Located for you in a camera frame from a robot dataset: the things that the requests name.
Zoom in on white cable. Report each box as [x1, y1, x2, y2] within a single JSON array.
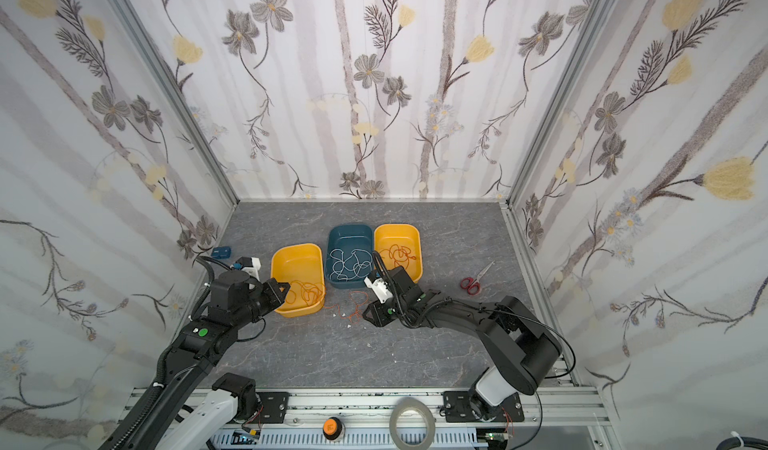
[[327, 247, 374, 283]]

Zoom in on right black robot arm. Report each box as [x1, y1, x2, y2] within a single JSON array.
[[363, 252, 569, 423]]

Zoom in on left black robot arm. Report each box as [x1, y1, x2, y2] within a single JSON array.
[[101, 256, 291, 449]]

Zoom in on left yellow plastic bin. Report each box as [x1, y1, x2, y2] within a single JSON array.
[[271, 243, 326, 318]]

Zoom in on yellow plastic bin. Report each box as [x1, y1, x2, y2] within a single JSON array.
[[374, 224, 424, 283], [271, 243, 326, 318]]

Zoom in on right yellow plastic bin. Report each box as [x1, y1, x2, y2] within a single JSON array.
[[374, 224, 424, 283]]

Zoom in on small blue box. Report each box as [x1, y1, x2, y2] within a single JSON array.
[[210, 246, 232, 260]]

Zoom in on teal plastic bin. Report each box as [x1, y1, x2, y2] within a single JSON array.
[[325, 224, 374, 290]]

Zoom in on roll of tape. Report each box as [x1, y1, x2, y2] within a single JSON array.
[[388, 397, 436, 450]]

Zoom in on orange emergency button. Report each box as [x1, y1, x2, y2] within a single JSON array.
[[322, 417, 345, 441]]

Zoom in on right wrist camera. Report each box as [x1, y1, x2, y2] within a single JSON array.
[[364, 277, 393, 304]]

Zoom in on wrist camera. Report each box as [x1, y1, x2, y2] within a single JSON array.
[[231, 257, 261, 279], [364, 277, 393, 304]]

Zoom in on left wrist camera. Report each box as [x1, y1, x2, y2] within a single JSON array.
[[231, 257, 261, 279]]

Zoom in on red handled scissors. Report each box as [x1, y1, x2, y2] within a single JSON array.
[[459, 261, 495, 296]]

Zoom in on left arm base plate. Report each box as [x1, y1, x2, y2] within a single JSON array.
[[244, 391, 290, 426]]

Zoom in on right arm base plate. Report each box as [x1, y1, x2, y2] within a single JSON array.
[[439, 390, 525, 423]]

